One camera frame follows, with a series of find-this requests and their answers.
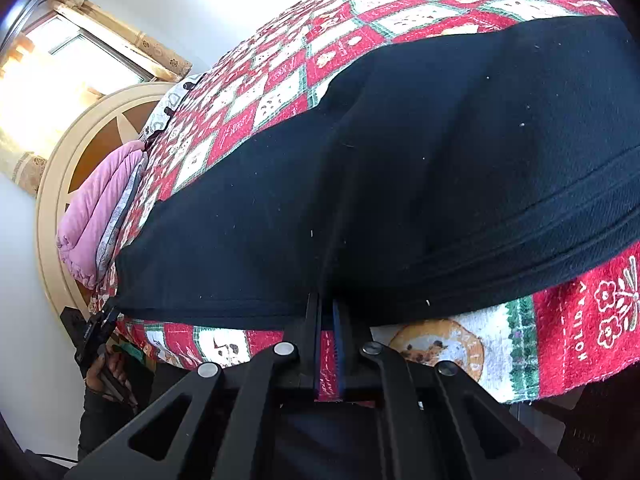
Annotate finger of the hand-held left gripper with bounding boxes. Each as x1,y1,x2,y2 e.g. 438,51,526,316
74,305,123,367

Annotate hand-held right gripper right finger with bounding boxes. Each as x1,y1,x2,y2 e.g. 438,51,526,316
332,299,581,480

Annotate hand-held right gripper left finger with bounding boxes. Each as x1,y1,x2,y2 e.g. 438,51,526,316
65,293,322,480

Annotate black pants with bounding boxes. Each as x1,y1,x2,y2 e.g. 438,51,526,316
114,15,640,332

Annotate person's left hand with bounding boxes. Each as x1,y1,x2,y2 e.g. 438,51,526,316
86,348,133,404

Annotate person's dark clothing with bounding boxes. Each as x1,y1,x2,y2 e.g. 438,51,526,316
76,352,168,461

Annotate pink folded quilt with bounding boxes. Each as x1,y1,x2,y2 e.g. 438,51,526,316
56,140,148,291

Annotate grey patterned cloth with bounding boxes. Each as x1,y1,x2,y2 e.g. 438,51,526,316
95,152,149,281

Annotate cream wooden headboard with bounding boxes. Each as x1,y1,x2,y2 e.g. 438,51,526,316
35,82,177,322

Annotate white black patterned pillow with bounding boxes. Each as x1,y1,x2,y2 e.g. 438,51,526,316
141,72,202,143

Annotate golden patterned curtain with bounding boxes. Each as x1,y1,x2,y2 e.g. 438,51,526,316
0,0,194,197

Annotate window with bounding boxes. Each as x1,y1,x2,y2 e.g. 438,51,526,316
24,14,153,93

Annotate red checked printed blanket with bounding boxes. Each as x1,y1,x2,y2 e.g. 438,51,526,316
87,0,640,406

